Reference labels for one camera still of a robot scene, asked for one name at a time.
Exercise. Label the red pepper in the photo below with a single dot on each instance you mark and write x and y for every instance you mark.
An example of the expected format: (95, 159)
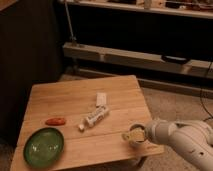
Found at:
(55, 121)

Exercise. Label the black device on shelf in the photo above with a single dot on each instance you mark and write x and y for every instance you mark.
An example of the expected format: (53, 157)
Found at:
(176, 60)

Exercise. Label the white cup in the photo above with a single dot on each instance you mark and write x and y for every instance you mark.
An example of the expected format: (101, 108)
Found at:
(140, 127)

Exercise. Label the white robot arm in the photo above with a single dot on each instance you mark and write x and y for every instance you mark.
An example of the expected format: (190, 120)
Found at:
(191, 139)

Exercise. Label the green ceramic bowl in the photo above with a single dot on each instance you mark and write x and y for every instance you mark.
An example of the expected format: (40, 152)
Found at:
(43, 148)

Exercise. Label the small white box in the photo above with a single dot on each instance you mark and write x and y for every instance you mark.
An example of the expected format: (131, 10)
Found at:
(101, 99)

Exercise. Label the white toothpaste tube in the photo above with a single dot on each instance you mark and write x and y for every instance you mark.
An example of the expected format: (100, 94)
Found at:
(93, 118)

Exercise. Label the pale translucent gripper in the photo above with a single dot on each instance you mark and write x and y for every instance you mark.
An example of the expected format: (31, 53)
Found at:
(134, 135)

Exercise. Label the metal pole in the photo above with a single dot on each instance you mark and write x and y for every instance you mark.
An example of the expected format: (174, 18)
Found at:
(72, 36)

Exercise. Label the long wooden shelf unit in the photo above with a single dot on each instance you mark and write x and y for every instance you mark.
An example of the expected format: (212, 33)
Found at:
(149, 65)

